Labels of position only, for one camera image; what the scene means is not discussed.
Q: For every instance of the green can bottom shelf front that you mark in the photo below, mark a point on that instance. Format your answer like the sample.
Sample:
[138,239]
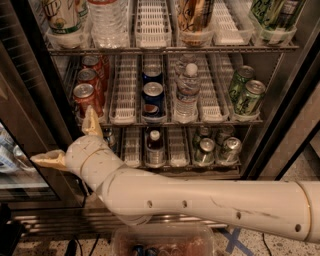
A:
[204,154]

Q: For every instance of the rear blue pepsi can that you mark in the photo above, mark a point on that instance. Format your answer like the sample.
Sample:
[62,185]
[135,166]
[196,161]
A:
[152,73]

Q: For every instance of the clear plastic bin on floor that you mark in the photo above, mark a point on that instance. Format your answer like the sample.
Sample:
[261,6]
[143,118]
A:
[163,240]

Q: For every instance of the rear green can middle shelf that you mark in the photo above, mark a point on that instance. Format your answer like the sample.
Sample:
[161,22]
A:
[240,77]

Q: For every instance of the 7up bottle top shelf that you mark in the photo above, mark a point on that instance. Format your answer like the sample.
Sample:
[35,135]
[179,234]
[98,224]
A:
[62,16]

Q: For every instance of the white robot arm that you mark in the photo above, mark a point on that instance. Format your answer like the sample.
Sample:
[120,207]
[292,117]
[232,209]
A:
[285,209]

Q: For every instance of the large water bottle top shelf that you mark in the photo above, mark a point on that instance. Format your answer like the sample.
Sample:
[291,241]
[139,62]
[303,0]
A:
[108,24]

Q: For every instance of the clear water bottle middle shelf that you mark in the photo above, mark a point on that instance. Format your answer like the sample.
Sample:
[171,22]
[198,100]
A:
[187,92]

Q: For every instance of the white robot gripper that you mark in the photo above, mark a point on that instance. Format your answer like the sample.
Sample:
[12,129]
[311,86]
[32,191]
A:
[78,154]

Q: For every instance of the red coke can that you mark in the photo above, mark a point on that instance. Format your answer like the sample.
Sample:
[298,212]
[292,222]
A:
[89,75]
[96,63]
[84,95]

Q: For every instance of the silver green can bottom right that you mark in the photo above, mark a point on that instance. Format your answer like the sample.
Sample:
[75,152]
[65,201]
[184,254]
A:
[230,150]

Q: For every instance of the blue pepsi can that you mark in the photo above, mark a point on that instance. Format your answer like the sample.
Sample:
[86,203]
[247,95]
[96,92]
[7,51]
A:
[152,73]
[153,96]

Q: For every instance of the front green can middle shelf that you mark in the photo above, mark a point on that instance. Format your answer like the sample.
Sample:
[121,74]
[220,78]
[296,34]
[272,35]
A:
[250,98]

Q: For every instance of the glass fridge door left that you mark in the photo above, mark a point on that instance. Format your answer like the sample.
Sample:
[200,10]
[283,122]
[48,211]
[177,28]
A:
[36,111]

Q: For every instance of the brown tea bottle top shelf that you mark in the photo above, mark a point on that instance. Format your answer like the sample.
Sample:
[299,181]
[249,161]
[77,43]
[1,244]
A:
[194,15]

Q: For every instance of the green can shelf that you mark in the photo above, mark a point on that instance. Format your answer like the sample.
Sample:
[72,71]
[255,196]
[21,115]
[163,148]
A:
[240,77]
[250,98]
[204,154]

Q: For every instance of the green bottle top shelf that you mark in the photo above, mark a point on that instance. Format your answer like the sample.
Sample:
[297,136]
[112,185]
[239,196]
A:
[277,14]

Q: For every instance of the front blue pepsi can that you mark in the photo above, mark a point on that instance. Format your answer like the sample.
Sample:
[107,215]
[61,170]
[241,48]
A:
[153,96]

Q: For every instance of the brown bottle white cap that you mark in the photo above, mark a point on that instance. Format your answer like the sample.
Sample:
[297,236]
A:
[155,148]

